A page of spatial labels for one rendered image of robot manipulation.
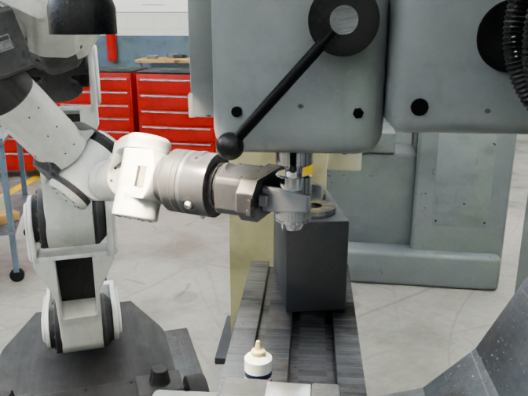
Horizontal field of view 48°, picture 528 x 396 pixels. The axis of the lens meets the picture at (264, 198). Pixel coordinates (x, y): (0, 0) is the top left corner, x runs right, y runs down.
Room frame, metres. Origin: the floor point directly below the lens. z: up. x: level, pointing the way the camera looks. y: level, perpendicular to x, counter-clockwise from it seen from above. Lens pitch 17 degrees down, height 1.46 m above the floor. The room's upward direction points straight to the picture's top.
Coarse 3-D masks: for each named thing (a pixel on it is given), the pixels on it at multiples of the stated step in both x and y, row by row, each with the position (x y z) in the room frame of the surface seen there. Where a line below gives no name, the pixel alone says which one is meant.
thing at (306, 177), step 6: (276, 174) 0.74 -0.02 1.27; (282, 174) 0.73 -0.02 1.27; (288, 174) 0.73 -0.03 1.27; (300, 174) 0.73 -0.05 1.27; (306, 174) 0.73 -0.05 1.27; (276, 180) 0.74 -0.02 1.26; (282, 180) 0.72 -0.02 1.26; (288, 180) 0.72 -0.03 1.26; (294, 180) 0.72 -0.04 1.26; (300, 180) 0.72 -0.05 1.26; (306, 180) 0.72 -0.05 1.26
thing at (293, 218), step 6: (276, 186) 0.74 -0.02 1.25; (282, 186) 0.72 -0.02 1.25; (288, 186) 0.72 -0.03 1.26; (294, 186) 0.72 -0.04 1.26; (300, 186) 0.72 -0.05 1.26; (306, 186) 0.73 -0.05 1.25; (300, 192) 0.72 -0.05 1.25; (306, 192) 0.73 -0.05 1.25; (276, 216) 0.74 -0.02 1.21; (282, 216) 0.72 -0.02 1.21; (288, 216) 0.72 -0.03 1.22; (294, 216) 0.72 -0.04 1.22; (300, 216) 0.72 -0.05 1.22; (306, 216) 0.73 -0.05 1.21; (282, 222) 0.72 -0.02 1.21; (288, 222) 0.72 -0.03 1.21; (294, 222) 0.72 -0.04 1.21; (300, 222) 0.72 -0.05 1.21; (306, 222) 0.73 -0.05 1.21
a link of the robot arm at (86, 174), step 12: (96, 144) 1.03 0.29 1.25; (108, 144) 1.04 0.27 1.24; (84, 156) 1.02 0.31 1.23; (96, 156) 1.02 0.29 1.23; (108, 156) 1.03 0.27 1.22; (72, 168) 1.01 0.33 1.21; (84, 168) 1.01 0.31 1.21; (96, 168) 0.96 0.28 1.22; (72, 180) 0.99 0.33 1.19; (84, 180) 1.00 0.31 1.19; (96, 180) 0.95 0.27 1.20; (84, 192) 0.99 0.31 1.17; (96, 192) 0.96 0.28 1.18; (108, 192) 0.91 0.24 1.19
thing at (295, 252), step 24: (312, 216) 1.08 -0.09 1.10; (336, 216) 1.10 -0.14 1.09; (288, 240) 1.06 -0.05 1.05; (312, 240) 1.06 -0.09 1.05; (336, 240) 1.07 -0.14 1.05; (288, 264) 1.06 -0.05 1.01; (312, 264) 1.06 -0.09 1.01; (336, 264) 1.07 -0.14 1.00; (288, 288) 1.06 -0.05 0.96; (312, 288) 1.06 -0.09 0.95; (336, 288) 1.07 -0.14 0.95
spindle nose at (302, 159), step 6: (276, 156) 0.74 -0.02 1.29; (282, 156) 0.72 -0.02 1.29; (288, 156) 0.72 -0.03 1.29; (300, 156) 0.72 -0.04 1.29; (306, 156) 0.72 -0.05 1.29; (312, 156) 0.73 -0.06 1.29; (276, 162) 0.74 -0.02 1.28; (282, 162) 0.72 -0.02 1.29; (288, 162) 0.72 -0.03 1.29; (300, 162) 0.72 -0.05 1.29; (306, 162) 0.72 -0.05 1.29; (312, 162) 0.73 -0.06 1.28
